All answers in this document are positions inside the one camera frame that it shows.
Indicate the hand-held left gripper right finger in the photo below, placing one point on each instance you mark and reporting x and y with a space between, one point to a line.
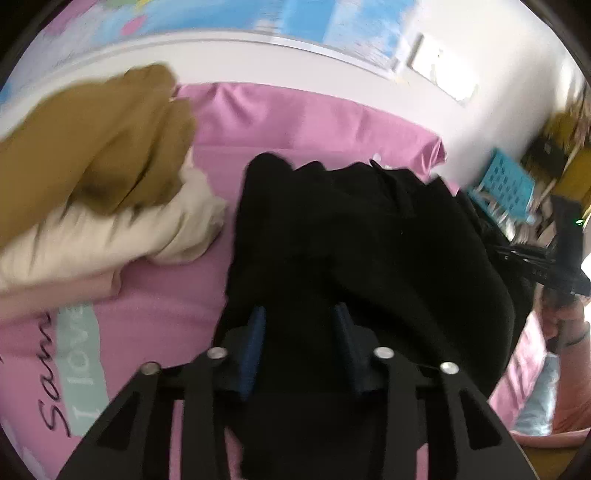
346 341

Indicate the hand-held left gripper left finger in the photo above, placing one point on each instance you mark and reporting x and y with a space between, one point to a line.
252 350

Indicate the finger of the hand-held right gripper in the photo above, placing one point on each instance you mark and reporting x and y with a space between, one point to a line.
519 256

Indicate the black garment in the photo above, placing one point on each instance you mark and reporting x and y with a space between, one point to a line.
369 240

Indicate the person's right forearm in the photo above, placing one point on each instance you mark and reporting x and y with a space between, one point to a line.
575 392

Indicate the person's right hand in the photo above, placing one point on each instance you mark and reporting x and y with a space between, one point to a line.
551 323

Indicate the teal plastic basket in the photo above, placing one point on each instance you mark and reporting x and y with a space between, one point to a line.
505 180

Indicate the cream garment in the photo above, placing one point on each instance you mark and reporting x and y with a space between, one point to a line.
175 230

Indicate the pale pink garment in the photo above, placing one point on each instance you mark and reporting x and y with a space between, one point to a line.
60 290

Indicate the pink printed bed sheet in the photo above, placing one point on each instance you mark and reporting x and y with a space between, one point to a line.
300 120

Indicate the mustard brown garment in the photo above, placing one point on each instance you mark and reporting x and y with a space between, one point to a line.
101 138

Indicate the white wall socket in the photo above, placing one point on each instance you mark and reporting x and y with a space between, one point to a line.
443 69

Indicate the colourful wall map poster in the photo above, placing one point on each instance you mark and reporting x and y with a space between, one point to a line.
323 23

